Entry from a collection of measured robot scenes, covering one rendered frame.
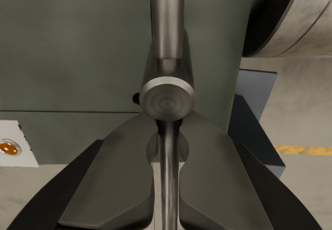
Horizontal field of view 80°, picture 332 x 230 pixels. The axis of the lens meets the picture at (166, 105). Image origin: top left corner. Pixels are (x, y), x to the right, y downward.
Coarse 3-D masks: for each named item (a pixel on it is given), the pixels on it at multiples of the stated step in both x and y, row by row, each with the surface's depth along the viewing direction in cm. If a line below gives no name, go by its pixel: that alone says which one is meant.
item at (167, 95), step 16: (160, 64) 8; (176, 64) 8; (144, 80) 8; (160, 80) 7; (176, 80) 7; (192, 80) 8; (144, 96) 7; (160, 96) 7; (176, 96) 7; (192, 96) 7; (160, 112) 8; (176, 112) 8
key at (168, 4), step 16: (160, 0) 7; (176, 0) 7; (160, 16) 7; (176, 16) 7; (160, 32) 7; (176, 32) 7; (160, 48) 8; (176, 48) 8; (160, 128) 11; (176, 128) 11; (160, 144) 12; (176, 144) 12; (160, 160) 13; (176, 160) 12; (176, 176) 13; (176, 192) 14; (176, 208) 14; (176, 224) 15
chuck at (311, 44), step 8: (328, 8) 19; (320, 16) 20; (328, 16) 20; (312, 24) 21; (320, 24) 20; (328, 24) 20; (312, 32) 22; (320, 32) 22; (328, 32) 22; (304, 40) 23; (312, 40) 23; (320, 40) 23; (328, 40) 23; (288, 48) 25; (296, 48) 25; (304, 48) 25; (312, 48) 25; (320, 48) 25; (328, 48) 25; (280, 56) 28; (288, 56) 28; (296, 56) 28; (304, 56) 28; (312, 56) 28; (320, 56) 28; (328, 56) 28
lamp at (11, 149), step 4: (0, 144) 24; (4, 144) 24; (8, 144) 24; (0, 148) 25; (4, 148) 25; (8, 148) 24; (12, 148) 25; (8, 152) 25; (12, 152) 25; (16, 152) 25
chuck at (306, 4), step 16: (272, 0) 22; (288, 0) 19; (304, 0) 18; (320, 0) 18; (256, 16) 26; (272, 16) 22; (288, 16) 20; (304, 16) 20; (256, 32) 26; (272, 32) 22; (288, 32) 22; (304, 32) 22; (256, 48) 26; (272, 48) 25
